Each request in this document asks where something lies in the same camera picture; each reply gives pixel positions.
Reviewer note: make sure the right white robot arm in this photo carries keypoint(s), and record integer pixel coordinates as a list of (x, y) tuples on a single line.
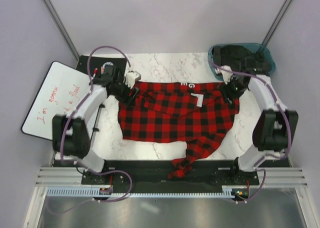
[(274, 131)]

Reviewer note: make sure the white blue lidded jar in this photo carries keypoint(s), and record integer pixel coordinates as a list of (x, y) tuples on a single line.
[(108, 64)]

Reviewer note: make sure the black mat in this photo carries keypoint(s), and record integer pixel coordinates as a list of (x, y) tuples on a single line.
[(100, 60)]

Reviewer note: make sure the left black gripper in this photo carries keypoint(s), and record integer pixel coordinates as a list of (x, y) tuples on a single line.
[(129, 101)]

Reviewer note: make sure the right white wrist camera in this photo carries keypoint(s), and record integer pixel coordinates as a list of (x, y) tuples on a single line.
[(226, 73)]

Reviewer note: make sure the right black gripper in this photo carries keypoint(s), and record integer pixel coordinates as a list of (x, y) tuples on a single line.
[(225, 89)]

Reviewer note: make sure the red black plaid shirt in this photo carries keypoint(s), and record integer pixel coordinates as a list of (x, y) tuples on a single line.
[(196, 114)]

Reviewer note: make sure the white dry erase board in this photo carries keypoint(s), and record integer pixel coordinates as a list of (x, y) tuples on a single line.
[(60, 92)]

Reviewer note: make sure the red whiteboard marker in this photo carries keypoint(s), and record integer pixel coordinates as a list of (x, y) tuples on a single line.
[(95, 72)]

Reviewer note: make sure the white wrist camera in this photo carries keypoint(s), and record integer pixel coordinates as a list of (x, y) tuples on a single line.
[(131, 78), (226, 73)]

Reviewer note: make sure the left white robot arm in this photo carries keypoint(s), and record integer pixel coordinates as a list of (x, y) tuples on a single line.
[(70, 135)]

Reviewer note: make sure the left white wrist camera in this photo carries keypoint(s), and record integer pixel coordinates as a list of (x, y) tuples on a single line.
[(131, 78)]

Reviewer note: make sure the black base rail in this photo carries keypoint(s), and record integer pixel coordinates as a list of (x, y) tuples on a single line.
[(151, 177)]

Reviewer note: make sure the teal plastic bin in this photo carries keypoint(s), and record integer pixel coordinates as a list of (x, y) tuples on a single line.
[(271, 60)]

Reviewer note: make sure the black clothing in bin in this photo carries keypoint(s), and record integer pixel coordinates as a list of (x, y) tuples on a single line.
[(237, 55)]

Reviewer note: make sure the light blue cable duct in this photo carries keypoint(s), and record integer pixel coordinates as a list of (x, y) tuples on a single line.
[(98, 192)]

